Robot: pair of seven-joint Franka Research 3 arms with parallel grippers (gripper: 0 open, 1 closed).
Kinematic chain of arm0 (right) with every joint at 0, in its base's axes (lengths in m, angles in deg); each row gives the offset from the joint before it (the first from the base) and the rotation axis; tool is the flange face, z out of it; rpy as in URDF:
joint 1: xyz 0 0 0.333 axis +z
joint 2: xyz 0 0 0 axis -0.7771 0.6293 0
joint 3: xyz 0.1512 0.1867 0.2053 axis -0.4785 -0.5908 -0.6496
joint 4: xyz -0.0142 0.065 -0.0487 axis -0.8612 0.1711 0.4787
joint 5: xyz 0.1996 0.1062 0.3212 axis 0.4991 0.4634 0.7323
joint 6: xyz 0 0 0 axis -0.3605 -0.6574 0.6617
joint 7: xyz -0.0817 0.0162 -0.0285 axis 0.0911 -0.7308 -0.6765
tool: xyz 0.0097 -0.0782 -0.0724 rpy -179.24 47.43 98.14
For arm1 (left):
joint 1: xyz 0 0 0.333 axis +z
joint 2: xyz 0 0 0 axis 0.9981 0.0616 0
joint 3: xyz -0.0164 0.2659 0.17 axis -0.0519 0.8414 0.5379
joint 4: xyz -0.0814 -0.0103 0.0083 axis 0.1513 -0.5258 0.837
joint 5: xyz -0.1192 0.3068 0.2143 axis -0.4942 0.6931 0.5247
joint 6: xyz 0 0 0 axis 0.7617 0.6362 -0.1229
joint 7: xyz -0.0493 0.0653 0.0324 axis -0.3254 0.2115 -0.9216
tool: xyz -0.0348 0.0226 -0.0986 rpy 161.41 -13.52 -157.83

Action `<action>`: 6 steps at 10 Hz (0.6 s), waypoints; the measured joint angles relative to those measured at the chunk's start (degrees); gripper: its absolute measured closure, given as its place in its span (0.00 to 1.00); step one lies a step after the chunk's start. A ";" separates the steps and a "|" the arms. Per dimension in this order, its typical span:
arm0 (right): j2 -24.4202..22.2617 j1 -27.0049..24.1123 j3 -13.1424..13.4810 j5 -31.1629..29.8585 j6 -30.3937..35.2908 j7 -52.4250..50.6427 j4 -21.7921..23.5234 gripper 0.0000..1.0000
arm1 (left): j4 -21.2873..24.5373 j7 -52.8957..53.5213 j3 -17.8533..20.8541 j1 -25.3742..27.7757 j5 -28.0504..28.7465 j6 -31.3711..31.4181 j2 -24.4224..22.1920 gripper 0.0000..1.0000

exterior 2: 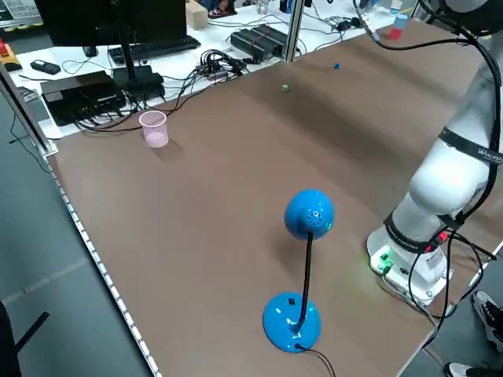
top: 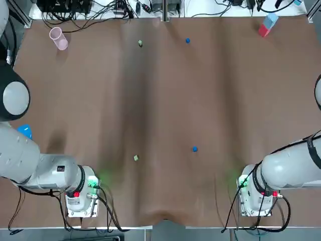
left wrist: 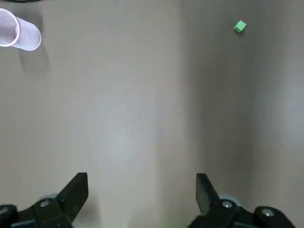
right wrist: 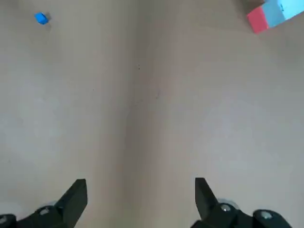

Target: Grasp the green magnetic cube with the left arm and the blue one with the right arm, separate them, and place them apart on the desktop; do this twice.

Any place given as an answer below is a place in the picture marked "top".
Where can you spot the pink plastic cup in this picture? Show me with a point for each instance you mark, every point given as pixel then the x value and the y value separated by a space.
pixel 59 40

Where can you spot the red foam cube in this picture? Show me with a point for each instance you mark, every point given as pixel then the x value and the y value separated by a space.
pixel 264 31

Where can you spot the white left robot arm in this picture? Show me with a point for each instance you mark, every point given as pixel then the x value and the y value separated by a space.
pixel 15 155

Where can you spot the light blue foam cube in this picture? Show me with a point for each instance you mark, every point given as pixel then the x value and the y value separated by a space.
pixel 271 20

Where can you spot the green magnetic cube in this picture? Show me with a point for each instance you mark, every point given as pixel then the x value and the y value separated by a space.
pixel 140 43
pixel 136 157

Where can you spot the blue desk lamp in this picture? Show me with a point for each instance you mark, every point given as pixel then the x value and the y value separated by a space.
pixel 25 130

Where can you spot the aluminium frame post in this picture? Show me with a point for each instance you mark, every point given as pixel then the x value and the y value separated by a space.
pixel 165 10

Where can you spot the aluminium frame rail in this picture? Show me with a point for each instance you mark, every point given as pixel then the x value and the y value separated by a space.
pixel 23 15

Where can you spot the black power adapter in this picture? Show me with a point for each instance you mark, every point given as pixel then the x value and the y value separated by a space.
pixel 236 2

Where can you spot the black flat electronics box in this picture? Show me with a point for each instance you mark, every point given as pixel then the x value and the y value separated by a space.
pixel 62 6

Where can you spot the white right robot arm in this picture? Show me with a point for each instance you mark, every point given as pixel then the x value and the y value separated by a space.
pixel 281 173

